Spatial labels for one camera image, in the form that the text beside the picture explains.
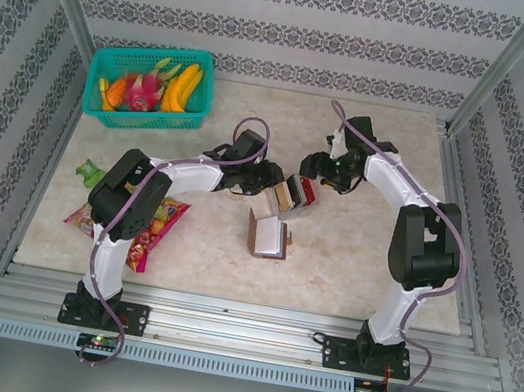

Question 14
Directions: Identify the tan credit card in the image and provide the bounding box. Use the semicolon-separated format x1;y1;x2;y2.
269;182;295;212

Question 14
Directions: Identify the red credit card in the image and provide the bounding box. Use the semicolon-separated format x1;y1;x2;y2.
296;178;320;206

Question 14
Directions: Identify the clear acrylic card stand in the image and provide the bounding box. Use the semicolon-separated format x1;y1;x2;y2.
260;169;323;226

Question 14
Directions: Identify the brown leather card holder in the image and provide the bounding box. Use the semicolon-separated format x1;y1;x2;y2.
240;206;299;266

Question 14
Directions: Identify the colourful candy bag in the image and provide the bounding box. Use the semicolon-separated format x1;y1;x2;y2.
56;177;193;282

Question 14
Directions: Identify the teal plastic basket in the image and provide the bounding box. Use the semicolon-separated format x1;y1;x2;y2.
77;30;223;146

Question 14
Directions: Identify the yellow banana bunch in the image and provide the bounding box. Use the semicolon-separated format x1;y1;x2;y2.
158;59;206;118

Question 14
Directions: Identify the pink dragon fruit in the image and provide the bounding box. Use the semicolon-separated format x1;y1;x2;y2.
119;69;170;118

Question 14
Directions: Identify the orange fruit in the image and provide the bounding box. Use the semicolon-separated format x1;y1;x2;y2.
102;75;129;113

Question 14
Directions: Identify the green crumpled wrapper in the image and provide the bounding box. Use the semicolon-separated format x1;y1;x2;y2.
72;156;111;193

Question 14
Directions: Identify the small yellow fruit piece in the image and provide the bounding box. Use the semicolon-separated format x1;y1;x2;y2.
94;78;117;112

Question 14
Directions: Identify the left small circuit board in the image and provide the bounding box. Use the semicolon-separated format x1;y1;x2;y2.
76;330;122;353

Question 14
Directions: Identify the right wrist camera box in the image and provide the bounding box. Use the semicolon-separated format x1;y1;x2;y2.
340;112;381;149

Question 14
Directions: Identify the aluminium side rail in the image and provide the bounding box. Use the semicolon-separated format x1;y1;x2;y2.
404;128;524;358
0;61;91;286

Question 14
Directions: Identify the aluminium rail frame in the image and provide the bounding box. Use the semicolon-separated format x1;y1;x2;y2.
0;255;516;392

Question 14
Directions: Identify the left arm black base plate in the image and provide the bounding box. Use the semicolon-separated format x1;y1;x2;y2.
56;290;152;339

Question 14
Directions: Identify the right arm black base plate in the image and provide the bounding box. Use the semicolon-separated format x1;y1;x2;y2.
317;332;416;384

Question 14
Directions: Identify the slotted grey cable duct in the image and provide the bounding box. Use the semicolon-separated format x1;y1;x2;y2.
0;315;358;392

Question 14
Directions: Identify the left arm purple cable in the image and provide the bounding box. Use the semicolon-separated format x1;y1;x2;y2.
70;92;276;392

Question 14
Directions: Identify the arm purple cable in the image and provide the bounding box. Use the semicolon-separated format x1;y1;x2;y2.
278;98;491;392
70;92;276;392

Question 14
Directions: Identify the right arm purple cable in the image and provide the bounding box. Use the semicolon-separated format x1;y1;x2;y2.
278;98;491;392

